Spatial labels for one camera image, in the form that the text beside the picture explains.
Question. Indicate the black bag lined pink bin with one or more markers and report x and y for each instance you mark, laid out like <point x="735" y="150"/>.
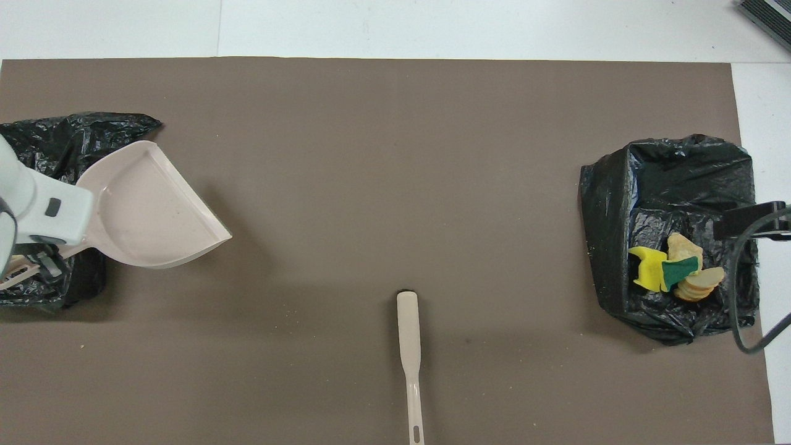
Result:
<point x="62" y="142"/>

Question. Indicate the beige sponge chunk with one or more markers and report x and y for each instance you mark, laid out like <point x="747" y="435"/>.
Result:
<point x="683" y="247"/>
<point x="701" y="284"/>

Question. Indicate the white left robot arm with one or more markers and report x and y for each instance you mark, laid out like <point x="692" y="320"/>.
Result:
<point x="37" y="204"/>

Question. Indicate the green and yellow sponge piece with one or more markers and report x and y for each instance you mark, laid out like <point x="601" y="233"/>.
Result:
<point x="678" y="272"/>

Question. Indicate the grey ribbed device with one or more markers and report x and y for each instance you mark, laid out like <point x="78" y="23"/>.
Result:
<point x="772" y="15"/>

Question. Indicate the beige hand brush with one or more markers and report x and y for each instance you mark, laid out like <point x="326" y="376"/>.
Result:
<point x="408" y="327"/>

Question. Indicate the beige plastic dustpan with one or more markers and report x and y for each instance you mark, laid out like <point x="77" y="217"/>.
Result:
<point x="148" y="210"/>

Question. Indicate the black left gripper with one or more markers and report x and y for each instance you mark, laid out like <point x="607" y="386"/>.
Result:
<point x="43" y="262"/>

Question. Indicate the brown table mat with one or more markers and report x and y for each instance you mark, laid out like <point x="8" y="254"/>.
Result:
<point x="371" y="185"/>

